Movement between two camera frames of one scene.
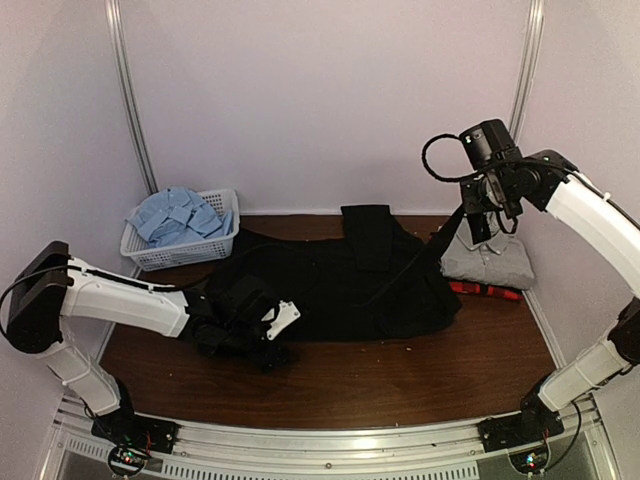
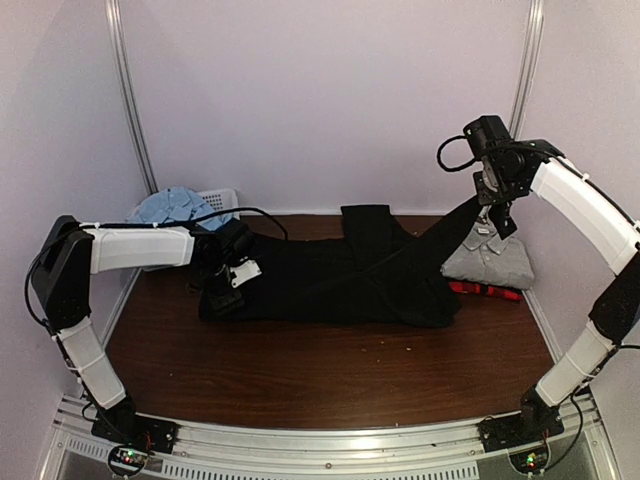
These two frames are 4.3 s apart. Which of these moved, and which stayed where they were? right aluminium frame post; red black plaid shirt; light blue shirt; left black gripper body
Moved: left black gripper body
Stayed: light blue shirt; red black plaid shirt; right aluminium frame post
